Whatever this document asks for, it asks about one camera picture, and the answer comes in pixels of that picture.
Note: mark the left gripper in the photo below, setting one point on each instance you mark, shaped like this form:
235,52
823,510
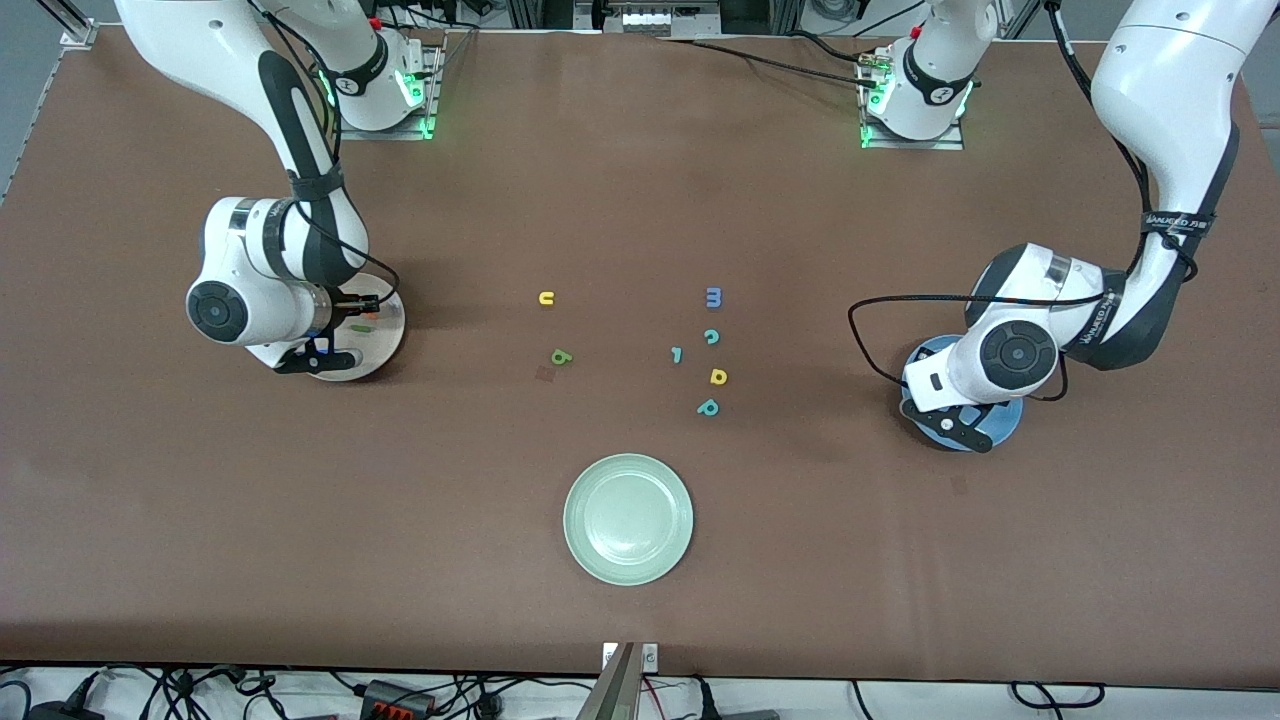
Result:
922,351

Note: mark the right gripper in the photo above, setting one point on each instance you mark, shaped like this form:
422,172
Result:
352,302

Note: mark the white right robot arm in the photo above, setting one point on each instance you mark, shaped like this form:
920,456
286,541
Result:
200,50

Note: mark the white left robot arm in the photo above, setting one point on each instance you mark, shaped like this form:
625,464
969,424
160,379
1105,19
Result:
1170,80

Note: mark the beige brown round plate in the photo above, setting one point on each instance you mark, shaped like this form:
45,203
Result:
385,345

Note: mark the blue round plate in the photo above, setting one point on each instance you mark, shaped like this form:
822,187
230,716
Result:
1010,425

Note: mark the teal foam letter p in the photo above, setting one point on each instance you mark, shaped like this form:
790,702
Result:
705,408

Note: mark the pale green round plate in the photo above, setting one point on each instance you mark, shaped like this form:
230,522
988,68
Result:
628,520

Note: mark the black plug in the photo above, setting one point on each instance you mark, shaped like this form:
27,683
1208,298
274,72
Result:
705,705

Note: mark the black orange power strip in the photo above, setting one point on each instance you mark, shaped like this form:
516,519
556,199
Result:
395,697

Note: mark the silver electronics box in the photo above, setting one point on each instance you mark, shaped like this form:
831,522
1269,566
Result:
655,20

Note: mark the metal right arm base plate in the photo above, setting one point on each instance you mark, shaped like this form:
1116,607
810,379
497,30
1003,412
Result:
350,133

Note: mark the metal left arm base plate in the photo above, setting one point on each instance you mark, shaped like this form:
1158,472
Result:
940,144

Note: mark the small white post bracket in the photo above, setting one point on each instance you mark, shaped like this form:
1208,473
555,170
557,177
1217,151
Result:
650,657

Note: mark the aluminium frame profile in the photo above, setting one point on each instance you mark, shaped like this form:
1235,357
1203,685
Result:
75,25

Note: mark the grey metal camera post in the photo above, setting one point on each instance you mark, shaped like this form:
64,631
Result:
612,690

